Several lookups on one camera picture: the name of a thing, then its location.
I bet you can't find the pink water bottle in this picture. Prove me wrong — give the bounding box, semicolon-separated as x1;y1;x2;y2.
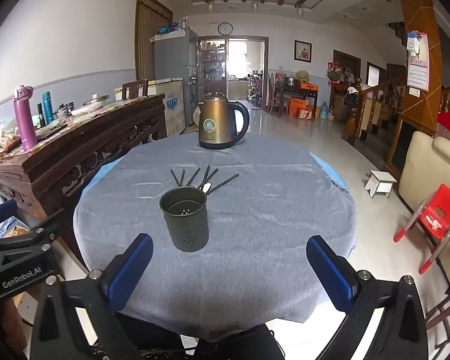
13;85;38;151

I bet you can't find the brown curtain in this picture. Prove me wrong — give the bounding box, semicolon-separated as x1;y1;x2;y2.
134;0;173;81

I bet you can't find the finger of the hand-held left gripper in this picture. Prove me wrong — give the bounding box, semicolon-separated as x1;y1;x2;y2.
7;219;62;250
0;199;19;241

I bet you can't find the teal water bottle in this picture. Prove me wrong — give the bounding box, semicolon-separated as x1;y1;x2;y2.
41;91;55;125

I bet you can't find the framed wall picture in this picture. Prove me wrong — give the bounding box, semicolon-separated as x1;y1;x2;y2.
294;40;312;62

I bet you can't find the blue tablecloth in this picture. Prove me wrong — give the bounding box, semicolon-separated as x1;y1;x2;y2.
79;152;349;205

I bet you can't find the wooden stair railing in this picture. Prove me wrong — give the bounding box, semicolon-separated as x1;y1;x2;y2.
341;77;409;147

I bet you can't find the carved wooden sideboard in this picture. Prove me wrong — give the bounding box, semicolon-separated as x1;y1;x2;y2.
0;94;168;267

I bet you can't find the dark wooden slatted chair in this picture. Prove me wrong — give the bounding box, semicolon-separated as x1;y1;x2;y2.
425;274;450;349

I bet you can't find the white plate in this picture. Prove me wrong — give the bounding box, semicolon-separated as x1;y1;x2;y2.
70;104;104;117

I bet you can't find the beige sofa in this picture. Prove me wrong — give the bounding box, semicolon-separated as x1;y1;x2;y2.
398;130;450;271

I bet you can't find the grey refrigerator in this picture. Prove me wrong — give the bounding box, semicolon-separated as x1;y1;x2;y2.
152;27;199;127

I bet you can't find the orange cardboard box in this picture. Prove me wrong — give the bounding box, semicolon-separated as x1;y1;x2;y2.
289;98;316;121

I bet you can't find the orange wooden panelled column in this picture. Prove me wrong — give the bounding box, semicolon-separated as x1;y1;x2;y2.
394;0;444;136

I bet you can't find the steel pot with lid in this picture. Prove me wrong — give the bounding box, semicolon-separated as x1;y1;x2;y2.
83;94;109;107

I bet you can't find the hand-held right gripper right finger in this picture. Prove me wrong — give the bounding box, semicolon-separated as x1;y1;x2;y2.
306;235;440;360

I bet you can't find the dark wooden side table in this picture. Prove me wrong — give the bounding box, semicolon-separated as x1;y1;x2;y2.
273;82;319;121

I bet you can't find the red plastic chair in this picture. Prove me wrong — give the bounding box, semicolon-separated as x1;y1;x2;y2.
393;184;450;275

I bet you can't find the white chest freezer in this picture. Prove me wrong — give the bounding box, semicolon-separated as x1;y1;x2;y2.
114;78;185;137

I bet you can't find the grey tablecloth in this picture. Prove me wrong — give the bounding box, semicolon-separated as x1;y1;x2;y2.
73;132;358;343

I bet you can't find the wall calendar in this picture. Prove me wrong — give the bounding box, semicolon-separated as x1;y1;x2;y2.
406;32;430;91

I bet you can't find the brass electric kettle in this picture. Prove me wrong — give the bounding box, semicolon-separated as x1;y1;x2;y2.
194;92;250;150

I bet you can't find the bunch of dark chopsticks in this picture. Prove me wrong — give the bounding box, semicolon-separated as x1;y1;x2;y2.
170;166;240;196

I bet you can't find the small white stool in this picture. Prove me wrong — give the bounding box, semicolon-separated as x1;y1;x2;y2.
364;170;397;199

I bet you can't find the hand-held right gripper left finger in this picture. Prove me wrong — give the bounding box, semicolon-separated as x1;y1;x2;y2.
30;232;154;360

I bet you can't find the glass shelf with bottles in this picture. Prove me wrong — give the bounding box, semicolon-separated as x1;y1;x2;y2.
199;40;227;82

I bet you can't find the metal utensil holder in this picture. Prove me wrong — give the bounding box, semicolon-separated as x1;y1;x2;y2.
159;187;209;253

